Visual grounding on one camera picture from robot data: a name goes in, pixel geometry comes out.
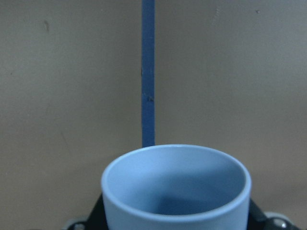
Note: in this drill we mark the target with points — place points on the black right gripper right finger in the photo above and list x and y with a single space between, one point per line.
260 220

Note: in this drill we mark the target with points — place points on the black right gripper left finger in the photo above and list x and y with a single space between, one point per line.
95 221

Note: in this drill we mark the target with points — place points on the light blue plastic cup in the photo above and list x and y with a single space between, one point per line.
176 187

